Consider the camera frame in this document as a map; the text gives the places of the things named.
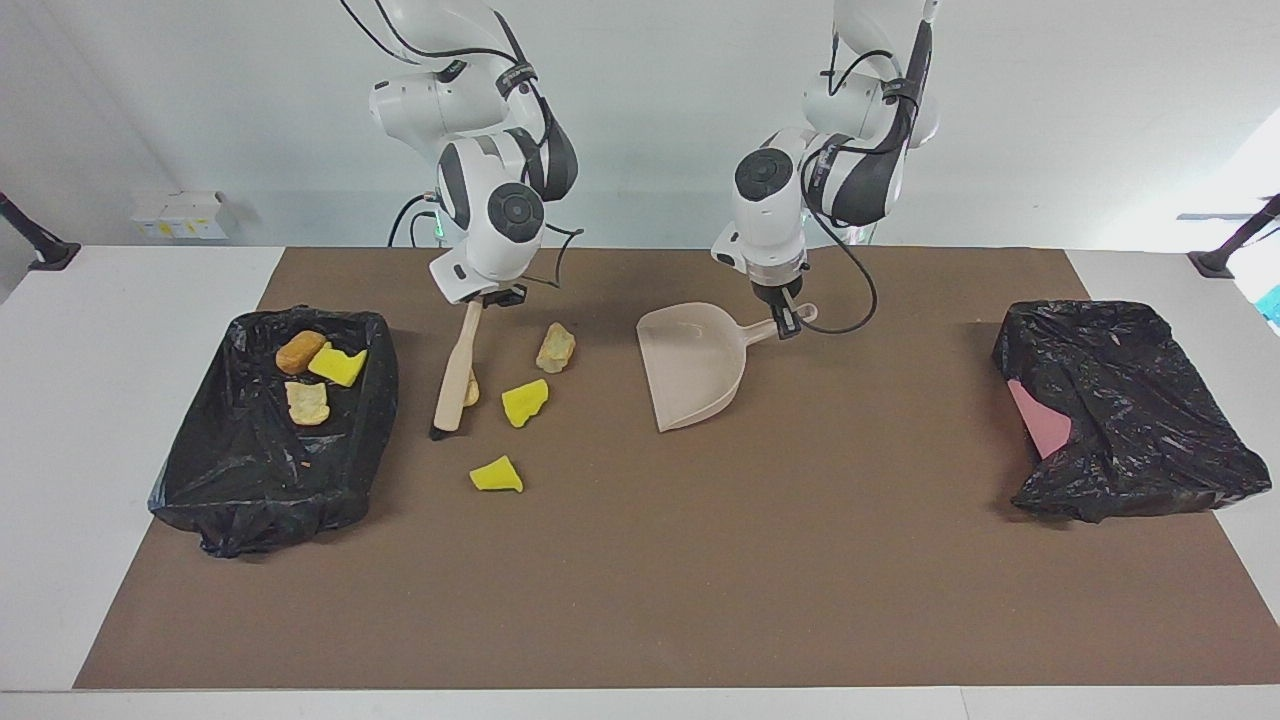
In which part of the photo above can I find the black bag lined bin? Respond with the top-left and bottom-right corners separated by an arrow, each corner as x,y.
148,307 -> 400,559

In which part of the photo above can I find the yellow sponge piece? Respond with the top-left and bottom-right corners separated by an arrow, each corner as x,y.
469,455 -> 524,494
307,343 -> 369,389
501,378 -> 550,429

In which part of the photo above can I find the beige hand brush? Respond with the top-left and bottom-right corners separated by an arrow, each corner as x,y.
430,298 -> 486,441

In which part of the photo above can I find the brown table mat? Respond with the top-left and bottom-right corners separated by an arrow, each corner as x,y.
73,247 -> 1280,691

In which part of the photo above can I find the black base cable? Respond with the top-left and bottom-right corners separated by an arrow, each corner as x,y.
388,193 -> 433,248

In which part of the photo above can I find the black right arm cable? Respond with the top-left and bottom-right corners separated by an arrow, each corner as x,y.
340,0 -> 587,291

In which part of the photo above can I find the black stand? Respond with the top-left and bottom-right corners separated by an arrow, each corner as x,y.
0,192 -> 81,273
1188,195 -> 1280,280

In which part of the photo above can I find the brown foam nugget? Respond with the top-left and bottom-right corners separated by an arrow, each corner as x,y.
275,330 -> 328,376

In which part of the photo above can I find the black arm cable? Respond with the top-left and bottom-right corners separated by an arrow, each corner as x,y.
798,30 -> 937,337
340,0 -> 587,291

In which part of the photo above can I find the pink bin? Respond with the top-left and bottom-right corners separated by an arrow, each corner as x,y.
1007,378 -> 1073,460

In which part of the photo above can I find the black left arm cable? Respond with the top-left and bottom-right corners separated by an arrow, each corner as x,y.
798,30 -> 937,337

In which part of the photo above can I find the white wall box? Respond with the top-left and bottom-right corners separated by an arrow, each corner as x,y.
131,190 -> 239,241

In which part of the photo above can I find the crumpled black trash bag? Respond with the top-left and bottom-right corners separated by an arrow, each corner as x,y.
992,299 -> 1273,524

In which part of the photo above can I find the pale foam chunk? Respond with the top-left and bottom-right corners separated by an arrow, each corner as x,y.
285,381 -> 331,427
535,322 -> 578,374

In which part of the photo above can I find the beige plastic dustpan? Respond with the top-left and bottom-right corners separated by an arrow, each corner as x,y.
636,302 -> 819,434

